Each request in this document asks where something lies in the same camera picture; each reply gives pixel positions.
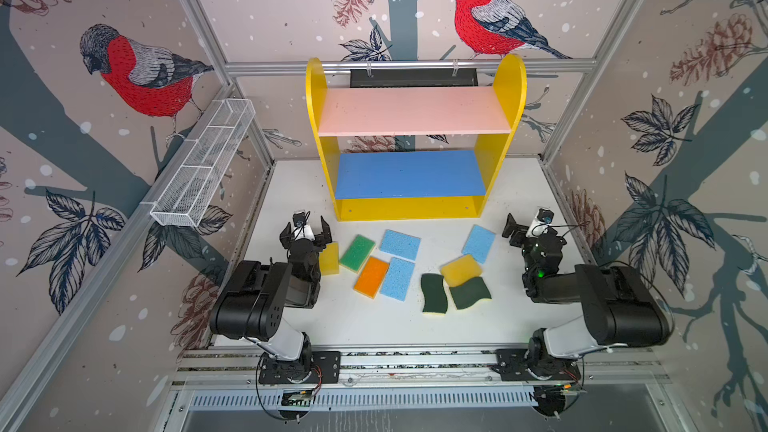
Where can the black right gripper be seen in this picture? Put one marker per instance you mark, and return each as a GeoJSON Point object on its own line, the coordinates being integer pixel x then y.
{"type": "Point", "coordinates": [537, 239]}

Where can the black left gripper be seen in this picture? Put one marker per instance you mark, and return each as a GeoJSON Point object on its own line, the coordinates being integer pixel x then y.
{"type": "Point", "coordinates": [304, 243]}

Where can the light blue sponge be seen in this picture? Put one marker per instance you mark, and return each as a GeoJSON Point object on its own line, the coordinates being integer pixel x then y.
{"type": "Point", "coordinates": [397, 280]}
{"type": "Point", "coordinates": [400, 245]}
{"type": "Point", "coordinates": [479, 244]}

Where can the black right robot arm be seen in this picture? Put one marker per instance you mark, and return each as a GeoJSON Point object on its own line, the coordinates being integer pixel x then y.
{"type": "Point", "coordinates": [617, 308]}

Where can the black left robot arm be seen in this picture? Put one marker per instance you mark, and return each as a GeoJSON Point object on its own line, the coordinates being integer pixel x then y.
{"type": "Point", "coordinates": [251, 304]}

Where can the yellow shelf unit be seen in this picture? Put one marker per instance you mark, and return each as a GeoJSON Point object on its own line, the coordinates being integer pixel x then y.
{"type": "Point", "coordinates": [415, 185]}

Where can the black bar behind shelf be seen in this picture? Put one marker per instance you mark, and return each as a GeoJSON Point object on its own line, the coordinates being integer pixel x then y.
{"type": "Point", "coordinates": [404, 78]}

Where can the green topped sponge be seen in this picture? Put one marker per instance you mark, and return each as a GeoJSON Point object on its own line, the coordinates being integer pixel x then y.
{"type": "Point", "coordinates": [357, 253]}

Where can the dark green wavy scourer right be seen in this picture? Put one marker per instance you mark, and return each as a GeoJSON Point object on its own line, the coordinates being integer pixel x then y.
{"type": "Point", "coordinates": [469, 293]}

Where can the dark green wavy scourer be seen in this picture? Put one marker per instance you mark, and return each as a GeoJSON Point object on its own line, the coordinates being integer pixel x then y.
{"type": "Point", "coordinates": [435, 299]}
{"type": "Point", "coordinates": [469, 293]}

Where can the yellow sponge on scourers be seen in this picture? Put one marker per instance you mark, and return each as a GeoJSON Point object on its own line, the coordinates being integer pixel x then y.
{"type": "Point", "coordinates": [460, 270]}

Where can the orange topped sponge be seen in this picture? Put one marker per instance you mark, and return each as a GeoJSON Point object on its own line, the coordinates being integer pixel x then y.
{"type": "Point", "coordinates": [371, 277]}

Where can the dark green wavy scourer left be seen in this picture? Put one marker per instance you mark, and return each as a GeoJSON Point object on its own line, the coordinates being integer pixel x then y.
{"type": "Point", "coordinates": [435, 299]}

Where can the white wire mesh basket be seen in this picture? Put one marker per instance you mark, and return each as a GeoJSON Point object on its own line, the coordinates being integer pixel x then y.
{"type": "Point", "coordinates": [194, 184]}

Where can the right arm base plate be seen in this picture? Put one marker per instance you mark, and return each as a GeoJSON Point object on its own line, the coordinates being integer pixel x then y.
{"type": "Point", "coordinates": [515, 364]}

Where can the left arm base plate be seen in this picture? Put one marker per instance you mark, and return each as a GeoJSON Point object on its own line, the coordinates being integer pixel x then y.
{"type": "Point", "coordinates": [321, 367]}

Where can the aluminium front rail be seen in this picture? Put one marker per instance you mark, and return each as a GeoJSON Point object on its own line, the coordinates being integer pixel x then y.
{"type": "Point", "coordinates": [235, 367]}

